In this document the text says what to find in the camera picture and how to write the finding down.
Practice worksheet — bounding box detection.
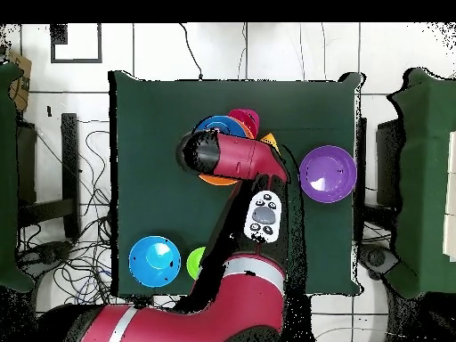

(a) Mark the large yellow-orange bowl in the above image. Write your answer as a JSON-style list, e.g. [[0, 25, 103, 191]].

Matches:
[[197, 118, 257, 187]]

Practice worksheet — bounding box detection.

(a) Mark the blue plastic bowl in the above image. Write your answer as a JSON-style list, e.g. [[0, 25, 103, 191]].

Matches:
[[194, 115, 249, 139], [128, 235, 182, 289]]

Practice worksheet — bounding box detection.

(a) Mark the orange plastic cup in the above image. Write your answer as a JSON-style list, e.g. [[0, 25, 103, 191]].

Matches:
[[258, 132, 281, 155]]

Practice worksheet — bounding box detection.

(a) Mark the small pink-red bowl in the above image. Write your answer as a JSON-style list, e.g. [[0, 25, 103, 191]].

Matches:
[[227, 109, 261, 138]]

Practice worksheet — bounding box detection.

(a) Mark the small green bowl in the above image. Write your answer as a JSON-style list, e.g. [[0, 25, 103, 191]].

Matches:
[[185, 246, 207, 281]]

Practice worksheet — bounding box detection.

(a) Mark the purple shallow bowl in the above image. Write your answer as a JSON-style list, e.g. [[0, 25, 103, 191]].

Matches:
[[298, 144, 358, 204]]

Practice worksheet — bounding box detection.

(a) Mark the dark green tablecloth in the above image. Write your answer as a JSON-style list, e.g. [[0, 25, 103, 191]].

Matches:
[[108, 69, 366, 297]]

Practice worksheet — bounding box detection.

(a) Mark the dark grey stand foot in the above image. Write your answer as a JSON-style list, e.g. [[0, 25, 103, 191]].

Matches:
[[17, 240, 74, 279], [357, 245, 400, 281]]

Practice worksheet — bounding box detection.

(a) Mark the green cloth side table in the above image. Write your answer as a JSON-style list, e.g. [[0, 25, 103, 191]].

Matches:
[[0, 61, 36, 294], [386, 66, 456, 300]]

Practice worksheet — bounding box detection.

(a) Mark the cardboard box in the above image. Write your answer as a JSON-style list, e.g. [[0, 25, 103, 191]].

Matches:
[[7, 52, 33, 112]]

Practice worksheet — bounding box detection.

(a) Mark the black cable with plug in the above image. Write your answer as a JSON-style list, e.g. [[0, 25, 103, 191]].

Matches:
[[178, 22, 205, 81]]

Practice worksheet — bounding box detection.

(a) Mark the tangle of black cables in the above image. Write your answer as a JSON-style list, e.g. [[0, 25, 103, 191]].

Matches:
[[17, 120, 122, 307]]

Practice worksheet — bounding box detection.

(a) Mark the black metal frame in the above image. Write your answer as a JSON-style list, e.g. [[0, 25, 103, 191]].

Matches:
[[16, 112, 81, 240]]

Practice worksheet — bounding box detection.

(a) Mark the black floor frame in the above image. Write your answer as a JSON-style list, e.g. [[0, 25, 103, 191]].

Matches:
[[49, 22, 103, 64]]

